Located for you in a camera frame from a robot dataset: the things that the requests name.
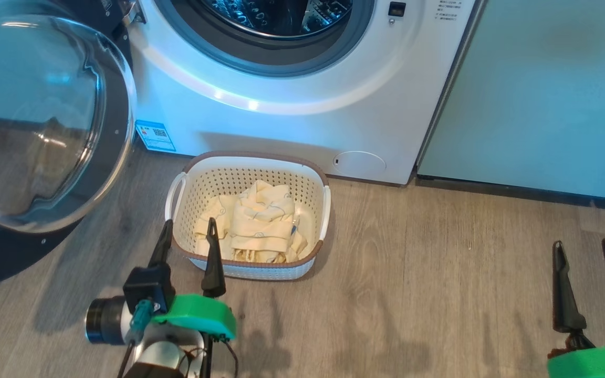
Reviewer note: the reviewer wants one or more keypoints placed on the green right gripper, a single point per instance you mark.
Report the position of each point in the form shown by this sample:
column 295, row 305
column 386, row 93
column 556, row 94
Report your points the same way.
column 596, row 365

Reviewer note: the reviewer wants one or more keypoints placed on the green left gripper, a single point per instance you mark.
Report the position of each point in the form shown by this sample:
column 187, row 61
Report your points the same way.
column 202, row 315

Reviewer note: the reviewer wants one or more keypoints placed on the dark round washer door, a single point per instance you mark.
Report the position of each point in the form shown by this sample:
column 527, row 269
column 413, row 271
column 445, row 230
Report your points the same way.
column 29, row 121

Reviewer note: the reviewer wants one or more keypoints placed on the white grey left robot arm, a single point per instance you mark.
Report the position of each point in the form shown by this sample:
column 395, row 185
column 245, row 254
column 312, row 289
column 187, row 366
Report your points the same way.
column 160, row 357

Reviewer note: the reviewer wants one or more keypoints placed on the white front-load washing machine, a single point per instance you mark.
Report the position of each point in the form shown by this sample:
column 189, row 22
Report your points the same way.
column 281, row 131

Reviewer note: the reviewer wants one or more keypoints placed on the steel washer drum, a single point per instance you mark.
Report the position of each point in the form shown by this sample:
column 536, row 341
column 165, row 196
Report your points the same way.
column 260, row 18

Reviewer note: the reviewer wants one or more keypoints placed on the black door lock slot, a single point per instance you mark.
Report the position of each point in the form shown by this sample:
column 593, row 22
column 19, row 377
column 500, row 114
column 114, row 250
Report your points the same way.
column 397, row 9

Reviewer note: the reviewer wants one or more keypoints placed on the white perforated laundry basket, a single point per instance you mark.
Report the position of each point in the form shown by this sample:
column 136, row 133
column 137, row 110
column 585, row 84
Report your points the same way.
column 250, row 270

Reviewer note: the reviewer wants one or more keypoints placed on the blue energy label sticker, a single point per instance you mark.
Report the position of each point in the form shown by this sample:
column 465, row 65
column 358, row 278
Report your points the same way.
column 155, row 135

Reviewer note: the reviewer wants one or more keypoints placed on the plain pale green cabinet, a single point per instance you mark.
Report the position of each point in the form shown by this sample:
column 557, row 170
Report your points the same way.
column 539, row 89

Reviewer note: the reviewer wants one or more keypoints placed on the small printed text label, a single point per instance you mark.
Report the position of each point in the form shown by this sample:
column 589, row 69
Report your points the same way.
column 447, row 9

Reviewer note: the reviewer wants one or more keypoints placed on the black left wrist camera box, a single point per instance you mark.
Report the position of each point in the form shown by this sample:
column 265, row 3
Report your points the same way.
column 147, row 289

